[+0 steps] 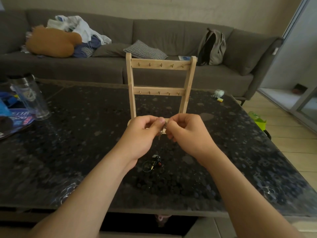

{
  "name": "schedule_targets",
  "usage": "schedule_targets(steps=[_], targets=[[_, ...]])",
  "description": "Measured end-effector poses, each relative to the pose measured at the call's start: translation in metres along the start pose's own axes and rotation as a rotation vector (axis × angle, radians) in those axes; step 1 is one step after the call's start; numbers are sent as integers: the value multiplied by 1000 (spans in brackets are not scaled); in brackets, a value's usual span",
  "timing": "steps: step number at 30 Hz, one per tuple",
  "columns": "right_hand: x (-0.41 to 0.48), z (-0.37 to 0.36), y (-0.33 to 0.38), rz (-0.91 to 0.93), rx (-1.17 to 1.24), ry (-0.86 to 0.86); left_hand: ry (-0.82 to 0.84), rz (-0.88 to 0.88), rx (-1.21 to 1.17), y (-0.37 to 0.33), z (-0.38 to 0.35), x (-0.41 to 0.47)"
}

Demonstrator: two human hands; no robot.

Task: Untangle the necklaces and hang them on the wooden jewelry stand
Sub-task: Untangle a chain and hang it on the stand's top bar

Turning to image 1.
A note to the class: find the person's right forearm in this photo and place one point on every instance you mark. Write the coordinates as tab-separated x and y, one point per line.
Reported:
242	195

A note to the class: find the checkered pillow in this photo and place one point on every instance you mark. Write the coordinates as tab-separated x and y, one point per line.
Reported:
146	50

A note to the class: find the small black object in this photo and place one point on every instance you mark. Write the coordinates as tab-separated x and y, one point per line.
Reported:
267	135

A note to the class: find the wooden jewelry stand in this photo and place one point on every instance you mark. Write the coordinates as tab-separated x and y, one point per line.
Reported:
156	63

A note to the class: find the sliding glass door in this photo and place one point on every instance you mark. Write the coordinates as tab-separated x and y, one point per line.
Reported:
297	52

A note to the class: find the brown plush toy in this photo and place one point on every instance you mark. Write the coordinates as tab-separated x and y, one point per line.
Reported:
52	43

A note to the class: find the grey backpack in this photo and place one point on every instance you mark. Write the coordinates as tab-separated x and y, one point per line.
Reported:
218	49

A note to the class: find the person's right hand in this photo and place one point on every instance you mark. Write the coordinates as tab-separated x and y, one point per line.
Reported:
190	136

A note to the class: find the blue printed packet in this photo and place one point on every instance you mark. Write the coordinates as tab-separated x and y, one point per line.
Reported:
21	120

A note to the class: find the grey fabric sofa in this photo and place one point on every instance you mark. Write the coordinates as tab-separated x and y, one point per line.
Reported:
168	32

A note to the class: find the pink item under table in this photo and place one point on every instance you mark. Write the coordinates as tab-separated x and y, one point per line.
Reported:
162	219

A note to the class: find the clear plastic tumbler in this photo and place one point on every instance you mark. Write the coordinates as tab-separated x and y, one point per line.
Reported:
32	99

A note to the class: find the person's left hand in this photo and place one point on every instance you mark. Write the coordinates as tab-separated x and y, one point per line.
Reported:
138	138

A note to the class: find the green bag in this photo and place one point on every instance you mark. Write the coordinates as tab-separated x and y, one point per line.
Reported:
258	121

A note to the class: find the dark shoe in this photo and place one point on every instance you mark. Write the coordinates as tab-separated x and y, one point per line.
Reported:
299	89

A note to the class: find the white crumpled garment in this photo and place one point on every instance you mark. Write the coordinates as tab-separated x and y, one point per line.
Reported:
81	27

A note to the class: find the blue crumpled garment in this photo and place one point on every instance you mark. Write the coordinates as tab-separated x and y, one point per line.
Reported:
85	50

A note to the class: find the person's left forearm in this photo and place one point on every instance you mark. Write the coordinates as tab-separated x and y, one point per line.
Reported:
86	195

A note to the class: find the grey flat cushion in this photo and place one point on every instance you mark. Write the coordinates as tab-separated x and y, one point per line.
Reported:
109	50

